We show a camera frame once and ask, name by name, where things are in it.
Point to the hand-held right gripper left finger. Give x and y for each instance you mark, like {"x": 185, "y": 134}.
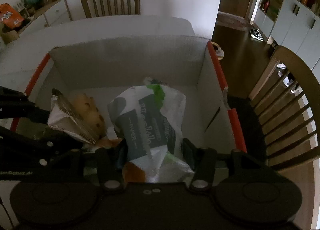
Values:
{"x": 122, "y": 156}

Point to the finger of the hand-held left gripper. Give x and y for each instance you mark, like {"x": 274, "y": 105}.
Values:
{"x": 25, "y": 109}
{"x": 55, "y": 143}

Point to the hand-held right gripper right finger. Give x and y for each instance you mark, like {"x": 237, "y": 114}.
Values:
{"x": 188, "y": 152}

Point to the white cookie packet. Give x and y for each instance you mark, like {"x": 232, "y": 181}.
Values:
{"x": 82, "y": 109}

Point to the red cardboard box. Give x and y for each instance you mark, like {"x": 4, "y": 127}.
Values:
{"x": 125, "y": 57}

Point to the large orange snack bag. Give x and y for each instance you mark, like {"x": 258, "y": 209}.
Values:
{"x": 10, "y": 17}

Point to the white sideboard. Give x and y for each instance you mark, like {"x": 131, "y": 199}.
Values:
{"x": 57, "y": 12}

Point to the white slipper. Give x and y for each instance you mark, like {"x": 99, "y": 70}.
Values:
{"x": 280, "y": 66}

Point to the pair of sneakers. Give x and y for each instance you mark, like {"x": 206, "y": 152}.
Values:
{"x": 257, "y": 34}

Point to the white wall cabinet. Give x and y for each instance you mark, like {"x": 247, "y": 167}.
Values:
{"x": 292, "y": 27}

